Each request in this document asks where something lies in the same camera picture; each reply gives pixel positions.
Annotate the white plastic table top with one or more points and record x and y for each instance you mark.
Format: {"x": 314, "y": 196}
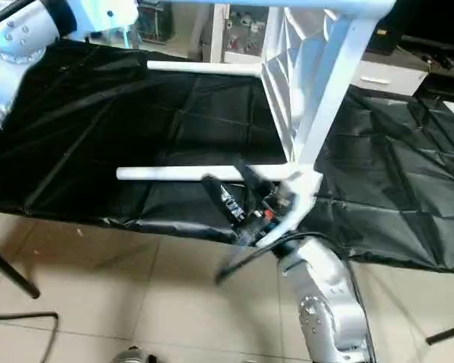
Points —
{"x": 303, "y": 83}

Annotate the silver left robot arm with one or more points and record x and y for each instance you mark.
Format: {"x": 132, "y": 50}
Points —
{"x": 15, "y": 53}

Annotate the black work mat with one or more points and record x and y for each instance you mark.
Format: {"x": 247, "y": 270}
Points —
{"x": 136, "y": 136}

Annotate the white glass door cabinet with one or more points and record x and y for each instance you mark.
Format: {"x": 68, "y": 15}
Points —
{"x": 242, "y": 34}

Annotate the white drawer unit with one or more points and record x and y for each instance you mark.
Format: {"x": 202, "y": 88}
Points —
{"x": 382, "y": 76}

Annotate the storage rack with items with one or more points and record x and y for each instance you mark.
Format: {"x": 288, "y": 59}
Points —
{"x": 151, "y": 23}

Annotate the black stand leg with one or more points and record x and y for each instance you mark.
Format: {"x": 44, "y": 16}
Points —
{"x": 11, "y": 272}
{"x": 446, "y": 333}

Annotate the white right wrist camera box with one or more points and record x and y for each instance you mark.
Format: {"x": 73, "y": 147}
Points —
{"x": 295, "y": 204}

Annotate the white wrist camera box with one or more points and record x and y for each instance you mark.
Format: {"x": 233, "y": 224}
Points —
{"x": 295, "y": 204}
{"x": 102, "y": 15}

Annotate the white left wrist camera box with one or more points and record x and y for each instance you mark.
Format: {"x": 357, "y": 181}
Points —
{"x": 102, "y": 15}

